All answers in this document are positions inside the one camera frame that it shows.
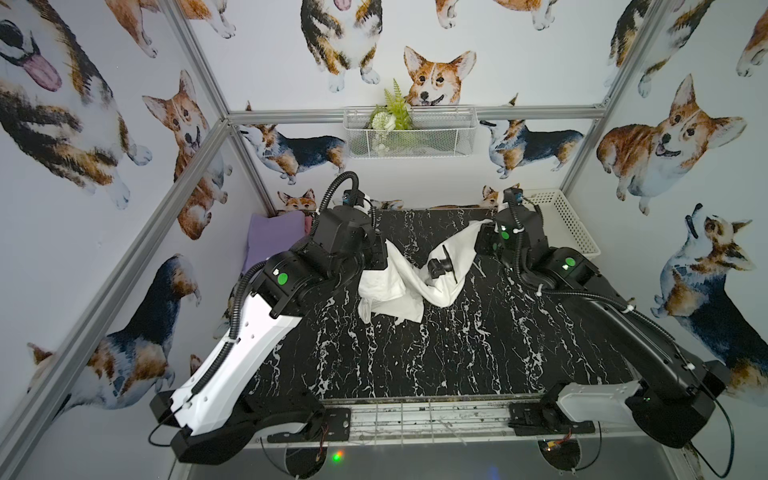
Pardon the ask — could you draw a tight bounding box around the white printed t-shirt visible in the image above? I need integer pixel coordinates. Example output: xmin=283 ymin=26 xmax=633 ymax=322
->
xmin=358 ymin=220 xmax=490 ymax=324

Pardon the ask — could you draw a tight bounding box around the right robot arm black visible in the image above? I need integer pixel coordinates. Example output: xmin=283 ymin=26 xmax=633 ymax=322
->
xmin=476 ymin=187 xmax=730 ymax=449

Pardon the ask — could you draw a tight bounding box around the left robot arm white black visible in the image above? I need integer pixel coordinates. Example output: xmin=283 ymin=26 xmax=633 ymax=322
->
xmin=151 ymin=171 xmax=387 ymax=465

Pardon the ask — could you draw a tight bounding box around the white plastic basket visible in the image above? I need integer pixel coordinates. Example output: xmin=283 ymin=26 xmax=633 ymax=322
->
xmin=524 ymin=189 xmax=601 ymax=260

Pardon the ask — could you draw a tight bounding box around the folded purple t-shirt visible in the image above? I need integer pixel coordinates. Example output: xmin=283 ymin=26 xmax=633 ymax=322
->
xmin=242 ymin=211 xmax=306 ymax=274

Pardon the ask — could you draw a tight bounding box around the artificial green fern plant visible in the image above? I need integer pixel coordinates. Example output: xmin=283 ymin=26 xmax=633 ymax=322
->
xmin=366 ymin=80 xmax=413 ymax=155

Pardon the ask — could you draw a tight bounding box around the white wire wall basket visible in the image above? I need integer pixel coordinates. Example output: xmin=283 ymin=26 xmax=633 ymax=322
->
xmin=343 ymin=106 xmax=479 ymax=158

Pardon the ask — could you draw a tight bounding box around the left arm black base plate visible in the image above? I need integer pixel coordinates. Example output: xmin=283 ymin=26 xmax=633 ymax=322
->
xmin=267 ymin=408 xmax=352 ymax=444

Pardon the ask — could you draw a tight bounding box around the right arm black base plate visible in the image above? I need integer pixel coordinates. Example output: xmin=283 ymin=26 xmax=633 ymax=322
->
xmin=508 ymin=402 xmax=597 ymax=436

